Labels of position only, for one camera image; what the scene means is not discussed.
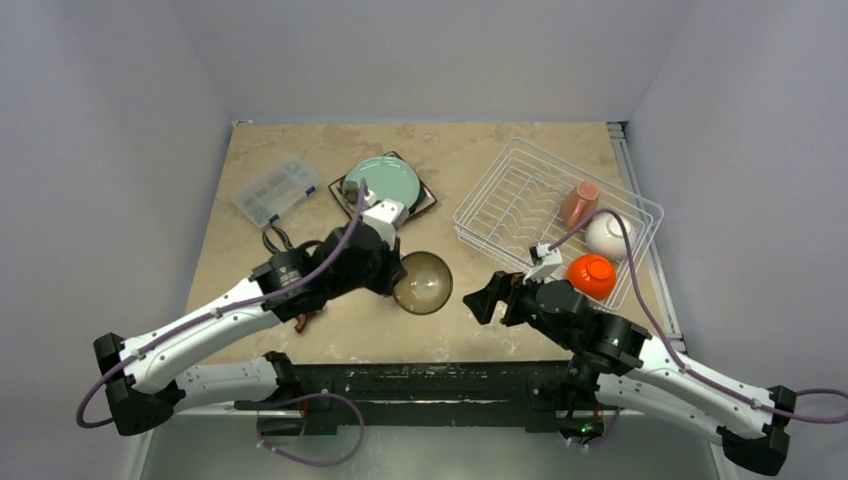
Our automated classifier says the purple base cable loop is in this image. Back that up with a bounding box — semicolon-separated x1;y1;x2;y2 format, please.
256;388;368;468

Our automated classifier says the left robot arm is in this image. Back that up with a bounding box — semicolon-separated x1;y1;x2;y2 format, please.
94;221;405;436

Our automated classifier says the black base frame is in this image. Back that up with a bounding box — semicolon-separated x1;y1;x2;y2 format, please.
234;361;615;442

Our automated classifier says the clear plastic organizer box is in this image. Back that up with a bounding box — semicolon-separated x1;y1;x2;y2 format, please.
230;154;323;230

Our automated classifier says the orange bowl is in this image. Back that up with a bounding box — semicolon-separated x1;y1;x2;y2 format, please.
565;254;617;301

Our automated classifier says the pink floral mug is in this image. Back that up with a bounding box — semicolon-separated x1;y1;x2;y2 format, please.
559;181;600;230

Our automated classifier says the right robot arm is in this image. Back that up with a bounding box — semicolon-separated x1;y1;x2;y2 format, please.
463;271;797;476

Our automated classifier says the brown pipe fitting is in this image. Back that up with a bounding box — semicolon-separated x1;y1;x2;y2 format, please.
294;312;317;334

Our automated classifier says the white bowl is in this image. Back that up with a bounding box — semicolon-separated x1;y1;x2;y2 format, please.
584;213;634;262

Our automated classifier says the brown glazed bowl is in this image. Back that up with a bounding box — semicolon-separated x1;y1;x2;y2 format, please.
393;251;454;315

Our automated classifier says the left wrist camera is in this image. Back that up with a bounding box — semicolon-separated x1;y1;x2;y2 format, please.
362;199;409;250

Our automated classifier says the white wire dish rack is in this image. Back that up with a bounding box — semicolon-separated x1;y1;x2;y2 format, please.
453;138;663;302

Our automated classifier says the teal round plate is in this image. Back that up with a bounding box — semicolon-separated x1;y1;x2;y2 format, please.
343;156;421;209

